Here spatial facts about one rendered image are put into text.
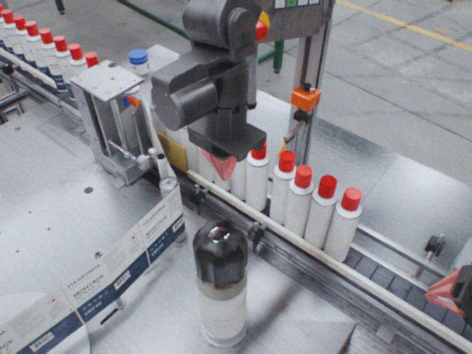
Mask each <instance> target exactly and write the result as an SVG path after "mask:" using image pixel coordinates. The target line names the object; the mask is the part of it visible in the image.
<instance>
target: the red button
mask: <svg viewBox="0 0 472 354"><path fill-rule="evenodd" d="M267 32H268V29H267V26H266V24H265V23H264V22H263V21H261V20H259V22H258V24H257V25H256V33H257V40H256V41H255V43H257V42H260V41H262V40H263V39H264V38H265V37H266V35H267Z"/></svg>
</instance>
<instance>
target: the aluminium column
mask: <svg viewBox="0 0 472 354"><path fill-rule="evenodd" d="M335 2H336V0H323V9H322V14H323V12H324V11H325V10H327V9H328V8H329V7H332V6H333V5H335ZM332 20H333V18H331V19H330V20H329V21H327V22H326V23H324V24H322V25H320V26H319V34H318V35H315V36H311V42H310V47H309V54H308V68H307V74H306V80H305V83H310V84H311V85H312V87H314V88H315V89H318V90H320V89H321V84H322V79H323V71H324V65H325V61H326V56H327V47H328V43H329V38H330V30H331V25H332ZM307 45H308V37H302V38H299V43H298V49H297V57H296V70H295V77H294V84H293V91H294V90H295V89H297V88H298V87H299V86H300V83H303V81H304V67H305V59H306V52H307ZM317 107H318V104H316V105H315V106H314V107H313V108H312V109H311V113H312V114H313V116H312V121H310V123H309V126H308V135H307V140H306V145H305V150H304V159H303V164H306V165H308V158H309V153H310V148H311V143H312V135H313V130H314V125H315V116H316V112H317ZM296 110H297V106H295V105H293V104H291V111H290V118H289V131H290V130H291V129H293V128H294V127H295V121H296V120H295V119H294V118H293V115H294V112H295V111H296ZM303 131H304V128H302V129H301V130H300V131H299V132H298V138H297V144H296V161H295V166H296V167H298V163H299V157H300V147H301V142H302V137H303ZM292 147H293V139H292V140H291V142H290V143H289V144H288V146H287V147H286V150H289V151H292Z"/></svg>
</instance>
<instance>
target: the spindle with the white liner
mask: <svg viewBox="0 0 472 354"><path fill-rule="evenodd" d="M247 249H248V244H247V237H246V235H245V234H244V231H243V230H241V229H239V228H238V227H237V226H236V223H235V222H234V221H232V220H227V219H225V220H216V219H212V220H209V221H207V222H206V225H205V226H204V227H202V228H200V229H199V230H197V233H196V234H195V236H194V239H193V250H194V261H195V265H196V270H197V274H196V284H197V288H198V299H199V306H200V311H201V327H202V333H203V336H204V337H205V339H206V340H207V341H208V342H209V343H210V344H212V345H215V346H217V347H230V346H233V345H235V344H237V343H238V342H240V341H241V340H242V338H243V337H244V335H245V333H246V331H247V270H246V268H245V267H246V266H247Z"/></svg>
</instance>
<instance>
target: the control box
mask: <svg viewBox="0 0 472 354"><path fill-rule="evenodd" d="M260 5H261V6H262V7H263V8H264V10H263V12H262V15H261V17H260V18H259V20H261V21H263V22H264V23H265V24H266V26H267V29H268V32H267V35H266V37H265V38H264V39H263V40H262V41H260V42H257V43H268V42H274V41H279V40H290V39H296V38H302V37H309V36H315V35H318V34H319V26H320V20H321V15H322V9H323V0H321V2H320V6H309V7H303V8H296V9H284V10H277V11H272V10H273V0H261V3H260ZM257 43H255V44H257Z"/></svg>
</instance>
